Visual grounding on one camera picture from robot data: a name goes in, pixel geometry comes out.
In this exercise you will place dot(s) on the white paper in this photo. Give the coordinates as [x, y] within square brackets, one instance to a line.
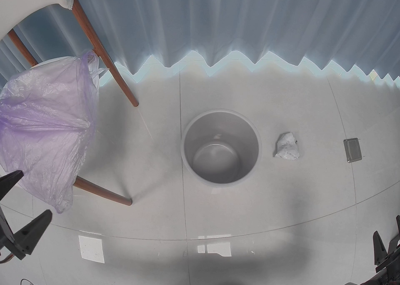
[287, 147]

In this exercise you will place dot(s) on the white trash bin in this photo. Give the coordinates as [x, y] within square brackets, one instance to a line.
[190, 140]

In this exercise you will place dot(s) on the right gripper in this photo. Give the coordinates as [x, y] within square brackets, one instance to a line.
[393, 262]

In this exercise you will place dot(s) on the purple plastic bag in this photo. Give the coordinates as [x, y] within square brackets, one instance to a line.
[47, 115]

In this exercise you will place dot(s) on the pale blue curtain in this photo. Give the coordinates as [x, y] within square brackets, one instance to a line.
[218, 11]

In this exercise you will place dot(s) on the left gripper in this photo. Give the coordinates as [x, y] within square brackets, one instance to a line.
[7, 240]

